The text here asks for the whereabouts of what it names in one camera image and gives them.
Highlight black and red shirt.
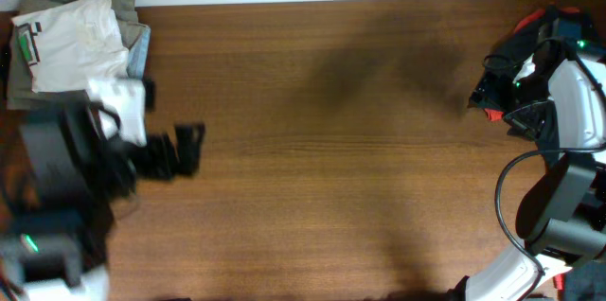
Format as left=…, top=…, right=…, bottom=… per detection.
left=468, top=6, right=606, bottom=301

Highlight folded khaki trousers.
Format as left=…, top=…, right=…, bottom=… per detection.
left=5, top=0, right=151, bottom=110

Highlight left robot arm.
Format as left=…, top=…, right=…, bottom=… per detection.
left=1, top=79, right=205, bottom=300

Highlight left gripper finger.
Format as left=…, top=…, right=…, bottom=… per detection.
left=174, top=123, right=205, bottom=176
left=142, top=79, right=156, bottom=111

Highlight right black cable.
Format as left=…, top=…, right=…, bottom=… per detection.
left=481, top=38, right=606, bottom=301

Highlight white t-shirt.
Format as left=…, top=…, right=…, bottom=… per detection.
left=12, top=0, right=129, bottom=93

